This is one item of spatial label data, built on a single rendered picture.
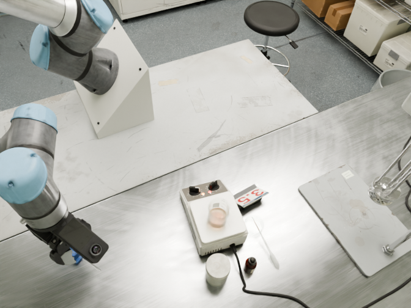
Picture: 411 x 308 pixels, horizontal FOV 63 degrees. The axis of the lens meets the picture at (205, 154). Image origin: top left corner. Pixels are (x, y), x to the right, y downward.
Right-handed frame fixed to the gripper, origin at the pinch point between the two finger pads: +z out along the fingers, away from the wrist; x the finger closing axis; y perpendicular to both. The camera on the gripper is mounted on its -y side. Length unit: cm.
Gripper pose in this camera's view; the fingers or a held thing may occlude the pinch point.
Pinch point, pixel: (81, 254)
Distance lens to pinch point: 85.8
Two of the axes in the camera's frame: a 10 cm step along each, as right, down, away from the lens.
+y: -8.4, -4.7, 2.8
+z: -0.6, 5.8, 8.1
